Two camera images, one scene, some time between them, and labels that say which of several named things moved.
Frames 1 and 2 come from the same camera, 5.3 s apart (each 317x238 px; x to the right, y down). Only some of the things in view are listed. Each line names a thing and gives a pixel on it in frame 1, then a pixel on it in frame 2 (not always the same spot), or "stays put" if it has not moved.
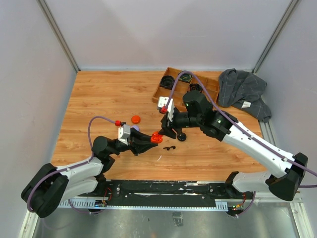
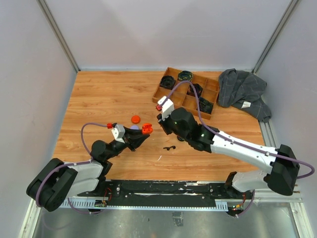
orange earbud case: (156, 138) to (147, 128)
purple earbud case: (136, 127) stays put
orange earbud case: (135, 119) stays put
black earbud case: (182, 137) stays put
